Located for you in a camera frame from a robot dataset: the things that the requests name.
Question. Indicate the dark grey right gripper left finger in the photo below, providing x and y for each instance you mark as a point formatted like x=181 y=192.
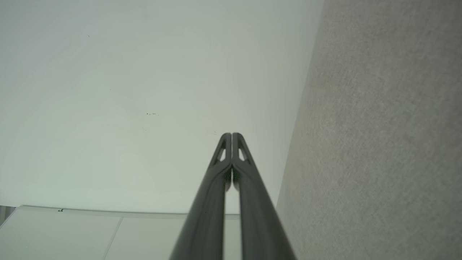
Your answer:
x=207 y=216

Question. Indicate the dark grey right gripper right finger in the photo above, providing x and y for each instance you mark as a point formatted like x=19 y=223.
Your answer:
x=256 y=216

